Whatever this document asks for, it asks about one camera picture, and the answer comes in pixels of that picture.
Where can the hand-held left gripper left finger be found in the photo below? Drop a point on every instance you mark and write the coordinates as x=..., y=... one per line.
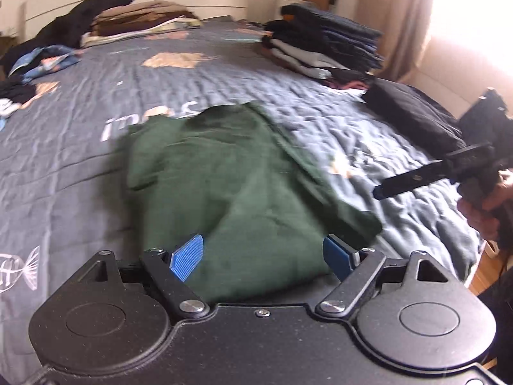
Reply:
x=186, y=258

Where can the stack of folded dark clothes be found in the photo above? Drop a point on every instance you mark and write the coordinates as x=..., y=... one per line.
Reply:
x=328, y=44

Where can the white garment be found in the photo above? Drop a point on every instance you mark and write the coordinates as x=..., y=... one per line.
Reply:
x=8, y=108

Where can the stack of folded brown clothes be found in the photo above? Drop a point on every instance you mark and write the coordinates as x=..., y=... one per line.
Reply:
x=136, y=22

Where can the white box fan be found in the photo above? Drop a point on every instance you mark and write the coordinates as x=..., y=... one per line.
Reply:
x=288, y=2

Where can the folded black garment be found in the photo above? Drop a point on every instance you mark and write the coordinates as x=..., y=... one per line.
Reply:
x=412, y=112

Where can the beige curtain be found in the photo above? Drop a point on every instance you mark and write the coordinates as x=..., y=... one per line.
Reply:
x=392, y=20

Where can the grey printed quilt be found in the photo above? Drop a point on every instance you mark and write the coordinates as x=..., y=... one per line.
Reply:
x=80, y=168

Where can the black jacket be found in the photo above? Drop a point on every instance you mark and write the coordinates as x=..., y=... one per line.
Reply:
x=68, y=28

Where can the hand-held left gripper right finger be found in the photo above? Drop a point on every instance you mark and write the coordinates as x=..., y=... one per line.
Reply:
x=338, y=256

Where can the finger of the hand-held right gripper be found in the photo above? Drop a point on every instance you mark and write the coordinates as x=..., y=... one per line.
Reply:
x=421, y=176

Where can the green t-shirt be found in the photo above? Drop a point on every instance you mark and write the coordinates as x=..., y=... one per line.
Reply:
x=240, y=192

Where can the cream padded sofa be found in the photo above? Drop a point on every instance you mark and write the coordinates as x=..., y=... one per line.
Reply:
x=461, y=76

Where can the person's right hand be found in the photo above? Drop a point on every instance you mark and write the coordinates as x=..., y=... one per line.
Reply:
x=501, y=208

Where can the blue patterned garment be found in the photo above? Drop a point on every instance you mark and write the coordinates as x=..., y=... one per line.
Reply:
x=44, y=64

